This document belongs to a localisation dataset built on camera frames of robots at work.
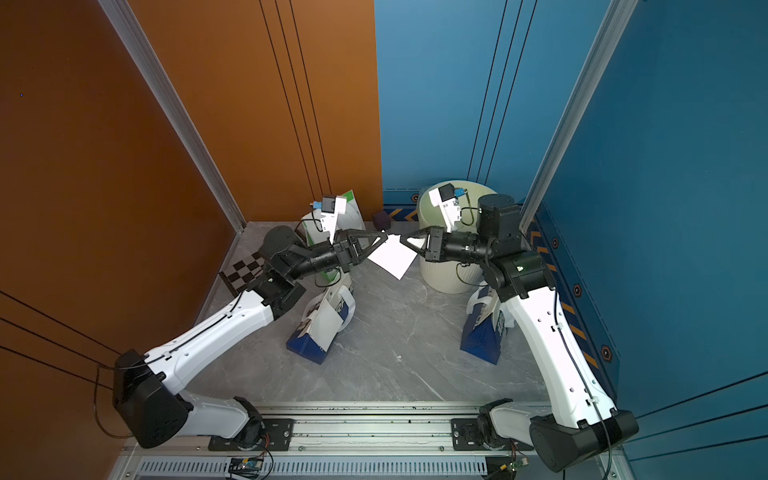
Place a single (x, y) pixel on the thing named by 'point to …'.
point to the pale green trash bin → (446, 276)
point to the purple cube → (381, 220)
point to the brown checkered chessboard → (237, 275)
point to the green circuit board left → (246, 466)
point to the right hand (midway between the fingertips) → (405, 240)
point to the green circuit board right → (513, 465)
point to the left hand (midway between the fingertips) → (385, 237)
